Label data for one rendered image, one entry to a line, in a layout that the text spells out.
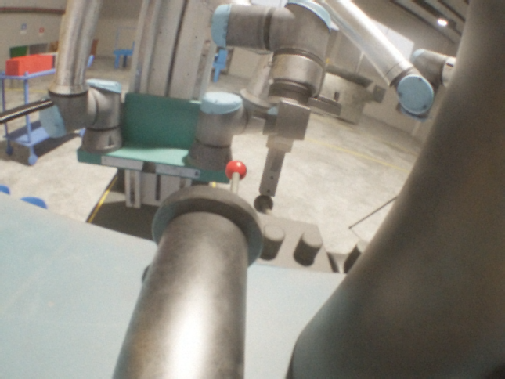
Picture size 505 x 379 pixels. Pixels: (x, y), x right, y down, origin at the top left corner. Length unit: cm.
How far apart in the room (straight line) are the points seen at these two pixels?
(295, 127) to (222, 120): 55
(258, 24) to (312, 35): 9
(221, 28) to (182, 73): 64
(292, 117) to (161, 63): 83
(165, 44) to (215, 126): 45
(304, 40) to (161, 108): 75
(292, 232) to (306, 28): 32
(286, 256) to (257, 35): 36
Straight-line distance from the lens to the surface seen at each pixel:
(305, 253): 21
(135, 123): 110
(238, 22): 47
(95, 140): 101
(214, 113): 87
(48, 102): 38
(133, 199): 134
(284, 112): 36
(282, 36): 44
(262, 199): 42
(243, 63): 1327
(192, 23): 110
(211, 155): 92
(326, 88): 823
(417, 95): 62
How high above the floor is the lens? 116
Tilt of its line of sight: 30 degrees down
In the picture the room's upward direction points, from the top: 16 degrees clockwise
